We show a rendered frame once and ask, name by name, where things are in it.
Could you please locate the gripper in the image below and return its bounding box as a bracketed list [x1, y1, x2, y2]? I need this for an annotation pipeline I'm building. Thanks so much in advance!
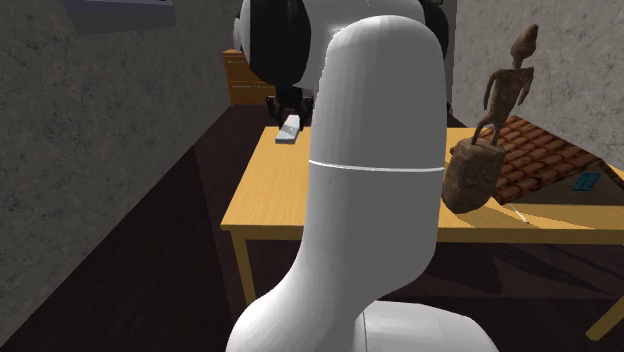
[265, 85, 315, 132]

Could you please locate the white flat rectangular block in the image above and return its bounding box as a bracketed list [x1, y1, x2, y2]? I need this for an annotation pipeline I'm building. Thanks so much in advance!
[274, 113, 301, 145]

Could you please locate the red tile-patterned box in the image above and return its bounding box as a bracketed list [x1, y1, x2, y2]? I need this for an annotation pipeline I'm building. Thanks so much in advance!
[475, 114, 624, 206]

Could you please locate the grey wall window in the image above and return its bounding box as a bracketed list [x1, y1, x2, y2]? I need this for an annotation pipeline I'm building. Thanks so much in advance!
[62, 0, 178, 34]

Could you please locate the wooden chest of drawers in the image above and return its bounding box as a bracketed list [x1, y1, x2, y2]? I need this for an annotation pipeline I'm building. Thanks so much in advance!
[222, 48, 279, 108]

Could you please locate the wooden table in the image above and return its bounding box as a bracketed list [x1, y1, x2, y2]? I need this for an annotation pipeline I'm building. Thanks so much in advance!
[220, 125, 624, 342]

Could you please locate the brown wooden human figure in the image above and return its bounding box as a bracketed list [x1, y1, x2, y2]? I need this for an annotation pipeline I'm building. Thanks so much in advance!
[440, 23, 540, 216]

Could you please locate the white pen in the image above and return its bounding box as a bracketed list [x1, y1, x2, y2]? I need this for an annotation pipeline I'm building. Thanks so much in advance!
[503, 204, 532, 226]

